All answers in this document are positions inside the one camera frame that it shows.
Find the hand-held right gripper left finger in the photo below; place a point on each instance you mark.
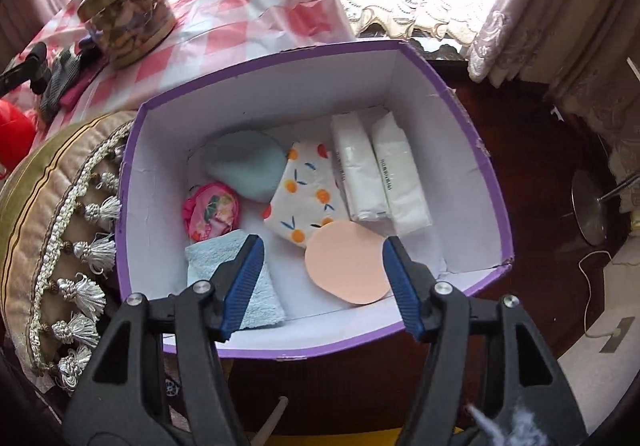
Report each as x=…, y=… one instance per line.
x=242, y=286

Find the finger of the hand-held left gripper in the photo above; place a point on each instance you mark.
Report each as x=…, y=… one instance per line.
x=32, y=61

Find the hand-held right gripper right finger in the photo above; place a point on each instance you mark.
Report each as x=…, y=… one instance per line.
x=402, y=286

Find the light blue towel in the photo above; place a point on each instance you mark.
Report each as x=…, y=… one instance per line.
x=265, y=306

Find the peach round sponge pad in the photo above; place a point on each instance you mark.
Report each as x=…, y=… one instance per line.
x=345, y=261

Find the pink round pouch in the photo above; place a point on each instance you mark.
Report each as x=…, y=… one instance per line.
x=210, y=213

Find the white fruit print pouch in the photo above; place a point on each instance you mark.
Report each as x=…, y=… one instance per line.
x=305, y=191

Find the purple cardboard box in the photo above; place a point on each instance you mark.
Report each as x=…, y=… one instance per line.
x=310, y=91

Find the black white houndstooth cloth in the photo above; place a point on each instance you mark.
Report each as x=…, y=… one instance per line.
x=60, y=81

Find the beige curtain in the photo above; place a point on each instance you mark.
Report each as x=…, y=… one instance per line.
x=25, y=11

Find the red thermos bottle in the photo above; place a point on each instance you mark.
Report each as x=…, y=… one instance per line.
x=12, y=136

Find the glass jar with metal lid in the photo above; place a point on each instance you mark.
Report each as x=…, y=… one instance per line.
x=130, y=26

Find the white plastic stick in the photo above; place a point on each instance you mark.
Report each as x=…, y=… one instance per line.
x=272, y=421

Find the striped velvet cushion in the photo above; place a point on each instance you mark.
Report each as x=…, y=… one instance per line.
x=30, y=206

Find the red checked plastic tablecloth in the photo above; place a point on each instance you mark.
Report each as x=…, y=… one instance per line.
x=225, y=11

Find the metal round stand base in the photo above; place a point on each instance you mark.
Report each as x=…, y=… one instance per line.
x=590, y=206

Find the white plastic panel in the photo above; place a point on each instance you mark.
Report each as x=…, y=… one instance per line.
x=600, y=376

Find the pink embroidered curtain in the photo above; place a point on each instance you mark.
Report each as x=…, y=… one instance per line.
x=550, y=26

